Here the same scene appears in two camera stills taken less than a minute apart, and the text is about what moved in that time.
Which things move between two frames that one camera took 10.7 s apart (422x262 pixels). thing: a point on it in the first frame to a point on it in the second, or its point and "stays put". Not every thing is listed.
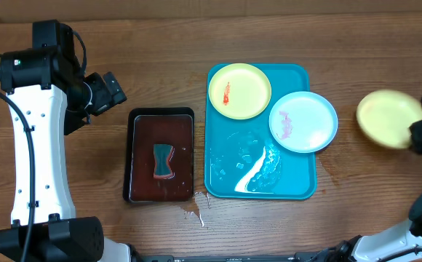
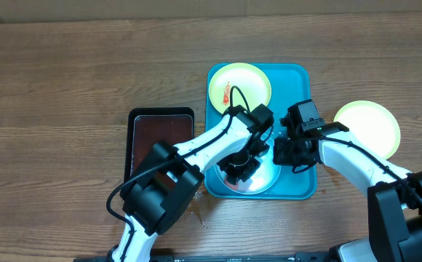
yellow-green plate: x=386 y=116 to x=372 y=124
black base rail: x=284 y=257 stays put
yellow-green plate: x=239 y=91 stays put
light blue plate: x=303 y=121 to x=263 y=175
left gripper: x=105 y=99 to x=244 y=175
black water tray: x=150 y=126 stays put
